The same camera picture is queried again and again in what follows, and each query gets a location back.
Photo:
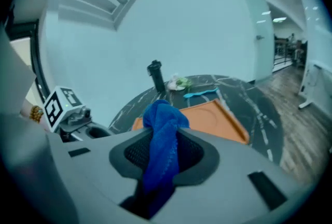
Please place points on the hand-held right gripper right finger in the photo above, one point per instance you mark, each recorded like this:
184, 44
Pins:
228, 192

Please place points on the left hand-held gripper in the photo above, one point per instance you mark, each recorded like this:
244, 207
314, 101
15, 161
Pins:
54, 109

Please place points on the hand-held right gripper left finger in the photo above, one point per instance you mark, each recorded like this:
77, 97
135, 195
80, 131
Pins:
90, 173

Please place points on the blue cloth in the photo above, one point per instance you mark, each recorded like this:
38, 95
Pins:
163, 124

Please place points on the orange box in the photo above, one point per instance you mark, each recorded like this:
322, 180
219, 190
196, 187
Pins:
212, 119

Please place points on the black bottle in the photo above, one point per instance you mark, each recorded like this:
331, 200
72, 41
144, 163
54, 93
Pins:
157, 77

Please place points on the white flower bunch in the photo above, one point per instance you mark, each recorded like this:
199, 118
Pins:
177, 83

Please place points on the light blue strip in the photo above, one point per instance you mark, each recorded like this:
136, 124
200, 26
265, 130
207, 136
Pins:
199, 93

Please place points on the white desk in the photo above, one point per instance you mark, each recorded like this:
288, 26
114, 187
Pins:
313, 83

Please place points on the glass door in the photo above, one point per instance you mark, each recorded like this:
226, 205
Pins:
264, 23

